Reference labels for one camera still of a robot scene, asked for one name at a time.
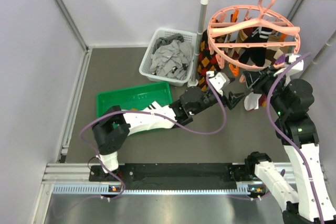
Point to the black argyle sock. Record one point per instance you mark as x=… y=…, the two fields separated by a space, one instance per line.
x=206 y=62

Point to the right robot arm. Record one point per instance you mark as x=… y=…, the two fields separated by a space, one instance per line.
x=291 y=100

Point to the orange brown striped sock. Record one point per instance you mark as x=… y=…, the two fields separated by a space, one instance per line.
x=154 y=107

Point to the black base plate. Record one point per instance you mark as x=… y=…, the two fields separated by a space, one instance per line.
x=179 y=176

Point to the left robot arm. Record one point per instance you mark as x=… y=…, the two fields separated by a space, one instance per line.
x=111 y=130

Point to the black white striped sock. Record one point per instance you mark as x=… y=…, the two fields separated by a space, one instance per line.
x=256 y=54

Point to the pink round clip hanger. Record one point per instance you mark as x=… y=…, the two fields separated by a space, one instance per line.
x=241 y=35

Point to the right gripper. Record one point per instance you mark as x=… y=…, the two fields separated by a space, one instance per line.
x=251 y=77

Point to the grey slotted cable duct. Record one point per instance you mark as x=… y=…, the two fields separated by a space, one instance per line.
x=105 y=189

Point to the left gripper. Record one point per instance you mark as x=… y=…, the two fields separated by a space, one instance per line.
x=233 y=99

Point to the white plastic laundry basket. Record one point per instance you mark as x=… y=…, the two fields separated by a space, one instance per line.
x=146 y=61

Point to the orange clothes clip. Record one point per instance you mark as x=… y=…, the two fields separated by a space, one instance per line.
x=234 y=69

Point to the grey clothes pile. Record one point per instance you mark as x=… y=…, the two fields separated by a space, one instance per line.
x=171 y=57

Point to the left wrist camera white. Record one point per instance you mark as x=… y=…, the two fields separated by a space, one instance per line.
x=218 y=81

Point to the green plastic tray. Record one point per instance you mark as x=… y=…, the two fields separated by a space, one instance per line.
x=139 y=97

